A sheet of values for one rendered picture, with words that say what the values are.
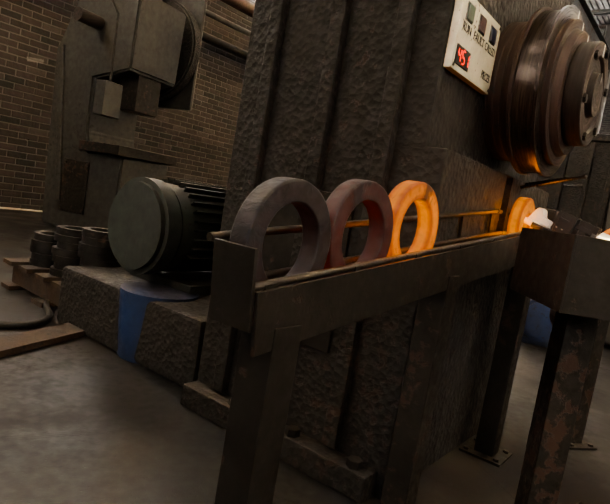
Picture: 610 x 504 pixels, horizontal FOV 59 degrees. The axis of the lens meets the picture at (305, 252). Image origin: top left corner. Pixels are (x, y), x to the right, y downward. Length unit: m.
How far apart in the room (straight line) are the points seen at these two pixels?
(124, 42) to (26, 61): 1.99
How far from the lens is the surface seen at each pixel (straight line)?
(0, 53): 7.13
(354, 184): 0.87
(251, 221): 0.69
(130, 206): 2.23
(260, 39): 1.74
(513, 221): 1.67
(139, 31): 5.48
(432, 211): 1.11
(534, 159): 1.63
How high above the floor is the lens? 0.71
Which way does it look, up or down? 6 degrees down
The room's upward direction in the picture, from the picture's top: 10 degrees clockwise
